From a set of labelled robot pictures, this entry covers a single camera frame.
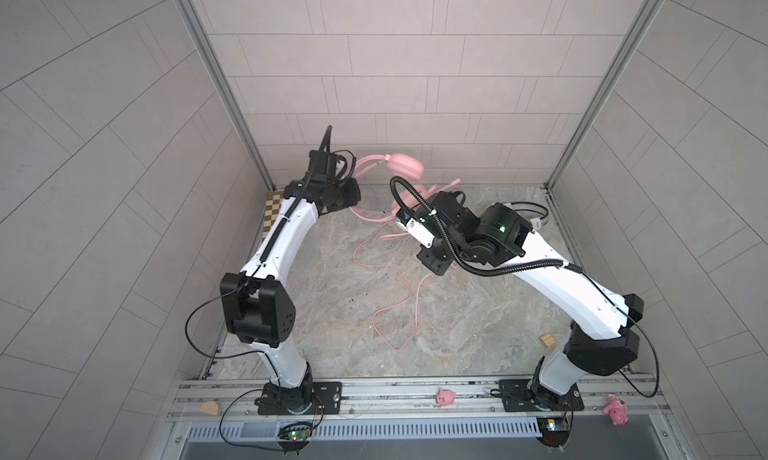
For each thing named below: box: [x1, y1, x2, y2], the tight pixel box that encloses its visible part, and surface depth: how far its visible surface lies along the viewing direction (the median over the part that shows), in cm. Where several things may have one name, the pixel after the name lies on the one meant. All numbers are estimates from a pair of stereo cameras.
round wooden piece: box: [200, 400, 219, 415], surface depth 70 cm
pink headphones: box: [350, 153, 461, 223], surface depth 75 cm
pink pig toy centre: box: [435, 387, 457, 406], surface depth 72 cm
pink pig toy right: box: [602, 394, 629, 426], surface depth 69 cm
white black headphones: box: [504, 201, 550, 230], surface depth 101 cm
